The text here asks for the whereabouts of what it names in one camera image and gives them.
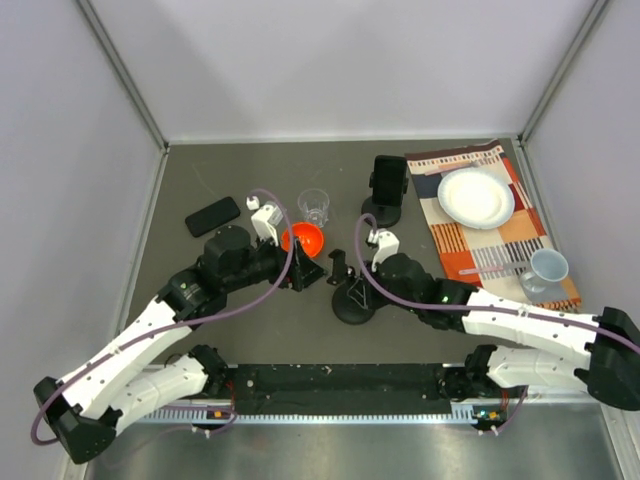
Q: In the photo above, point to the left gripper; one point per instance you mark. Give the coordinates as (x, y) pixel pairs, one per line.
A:
(303, 271)

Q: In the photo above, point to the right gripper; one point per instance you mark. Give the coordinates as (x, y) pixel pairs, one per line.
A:
(364, 290)

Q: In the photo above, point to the black phone stand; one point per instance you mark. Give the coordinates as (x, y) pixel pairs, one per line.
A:
(351, 301)
(385, 215)

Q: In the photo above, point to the black phone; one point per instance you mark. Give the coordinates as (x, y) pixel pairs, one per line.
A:
(212, 217)
(391, 167)

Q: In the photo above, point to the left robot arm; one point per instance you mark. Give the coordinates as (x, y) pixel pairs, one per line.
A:
(88, 408)

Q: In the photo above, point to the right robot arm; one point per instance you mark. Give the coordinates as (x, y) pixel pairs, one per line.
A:
(593, 353)

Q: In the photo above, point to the orange bowl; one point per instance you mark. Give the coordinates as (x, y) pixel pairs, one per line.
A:
(310, 236)

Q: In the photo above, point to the clear plastic cup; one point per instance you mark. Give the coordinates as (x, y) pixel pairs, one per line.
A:
(314, 204)

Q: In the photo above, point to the patterned cloth mat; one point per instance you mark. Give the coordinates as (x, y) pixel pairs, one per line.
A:
(485, 257)

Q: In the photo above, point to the white paper plate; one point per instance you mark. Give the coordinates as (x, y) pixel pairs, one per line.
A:
(476, 199)

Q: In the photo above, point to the pale blue cup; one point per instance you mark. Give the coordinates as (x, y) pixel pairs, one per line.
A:
(546, 269)

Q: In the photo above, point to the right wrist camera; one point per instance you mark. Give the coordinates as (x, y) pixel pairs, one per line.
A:
(386, 244)

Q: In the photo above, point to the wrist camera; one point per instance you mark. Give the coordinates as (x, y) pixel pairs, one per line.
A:
(265, 219)
(386, 244)

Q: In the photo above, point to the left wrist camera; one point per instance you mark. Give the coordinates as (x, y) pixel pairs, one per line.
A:
(265, 219)

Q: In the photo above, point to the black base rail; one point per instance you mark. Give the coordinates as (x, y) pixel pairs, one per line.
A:
(339, 389)

